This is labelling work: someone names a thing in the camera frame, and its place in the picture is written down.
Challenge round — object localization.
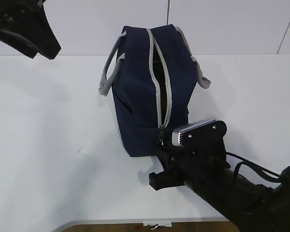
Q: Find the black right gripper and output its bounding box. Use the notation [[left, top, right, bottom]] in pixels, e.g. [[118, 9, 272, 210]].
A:
[[149, 142, 231, 191]]

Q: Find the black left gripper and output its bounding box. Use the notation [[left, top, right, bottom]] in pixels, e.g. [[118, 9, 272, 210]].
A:
[[0, 0, 61, 59]]

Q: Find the navy blue lunch bag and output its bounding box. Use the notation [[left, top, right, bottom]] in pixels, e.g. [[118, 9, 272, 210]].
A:
[[99, 24, 211, 157]]

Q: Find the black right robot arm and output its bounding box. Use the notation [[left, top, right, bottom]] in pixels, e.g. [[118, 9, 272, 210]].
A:
[[149, 142, 290, 232]]

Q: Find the white tape scrap table edge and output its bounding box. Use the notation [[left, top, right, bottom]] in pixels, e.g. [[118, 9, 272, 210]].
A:
[[143, 221, 172, 230]]

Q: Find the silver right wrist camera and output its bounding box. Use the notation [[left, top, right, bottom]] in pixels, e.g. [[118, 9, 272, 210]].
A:
[[169, 119, 227, 160]]

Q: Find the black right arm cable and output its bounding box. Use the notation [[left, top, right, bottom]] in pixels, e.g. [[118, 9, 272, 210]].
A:
[[226, 151, 285, 183]]

